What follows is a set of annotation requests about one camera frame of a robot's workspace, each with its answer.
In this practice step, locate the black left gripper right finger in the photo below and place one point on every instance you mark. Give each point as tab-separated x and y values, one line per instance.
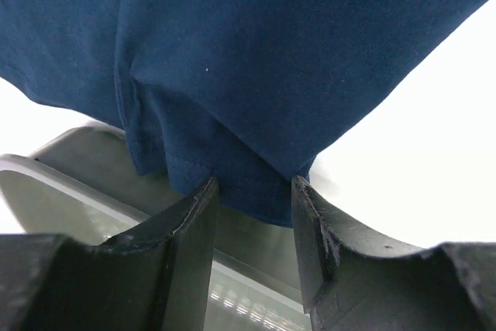
354	278

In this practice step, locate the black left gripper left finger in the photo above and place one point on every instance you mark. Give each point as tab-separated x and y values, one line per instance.
154	276

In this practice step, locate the navy blue t-shirt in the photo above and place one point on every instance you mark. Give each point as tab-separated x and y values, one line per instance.
247	91

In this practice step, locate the dark green plastic bin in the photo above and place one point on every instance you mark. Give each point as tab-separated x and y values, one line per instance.
83	183

